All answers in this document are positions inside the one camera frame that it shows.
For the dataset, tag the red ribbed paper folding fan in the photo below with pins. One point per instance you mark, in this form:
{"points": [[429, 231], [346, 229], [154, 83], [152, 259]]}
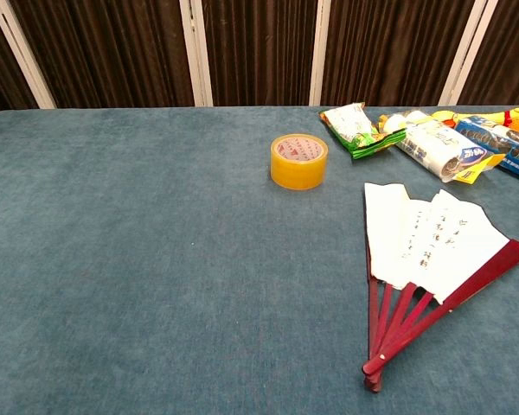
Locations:
{"points": [[398, 233]]}

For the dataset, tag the yellow packing tape roll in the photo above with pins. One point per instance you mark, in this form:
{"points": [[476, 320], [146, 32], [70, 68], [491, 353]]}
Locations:
{"points": [[298, 173]]}

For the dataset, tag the blue felt table cover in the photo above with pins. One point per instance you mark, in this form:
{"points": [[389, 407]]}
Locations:
{"points": [[155, 259]]}

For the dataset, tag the green white snack packet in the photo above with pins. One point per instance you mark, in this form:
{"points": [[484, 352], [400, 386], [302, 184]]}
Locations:
{"points": [[350, 125]]}

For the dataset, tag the white yellow cookie packet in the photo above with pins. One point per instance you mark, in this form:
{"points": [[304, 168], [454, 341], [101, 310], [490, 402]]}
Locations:
{"points": [[432, 144]]}

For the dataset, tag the white screen frame post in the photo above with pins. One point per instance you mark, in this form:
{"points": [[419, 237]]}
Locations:
{"points": [[463, 52], [22, 52], [195, 52], [320, 52]]}

